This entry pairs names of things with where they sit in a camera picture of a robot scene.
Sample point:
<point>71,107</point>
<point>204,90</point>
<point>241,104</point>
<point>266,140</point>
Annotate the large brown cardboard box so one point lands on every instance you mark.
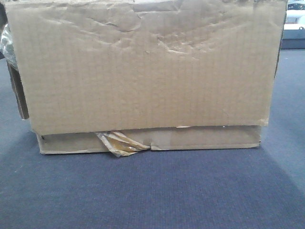
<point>170,74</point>

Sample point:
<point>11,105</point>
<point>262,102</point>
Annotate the peeling brown packing tape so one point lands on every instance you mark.
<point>119,144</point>

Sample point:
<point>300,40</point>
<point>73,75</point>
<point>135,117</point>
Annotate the crumpled clear plastic wrap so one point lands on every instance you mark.
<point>6,47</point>

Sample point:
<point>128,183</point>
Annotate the white machine in background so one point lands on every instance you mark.
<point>295,15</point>

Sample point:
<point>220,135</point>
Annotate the dark platform edge rail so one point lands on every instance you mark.
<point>293,39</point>

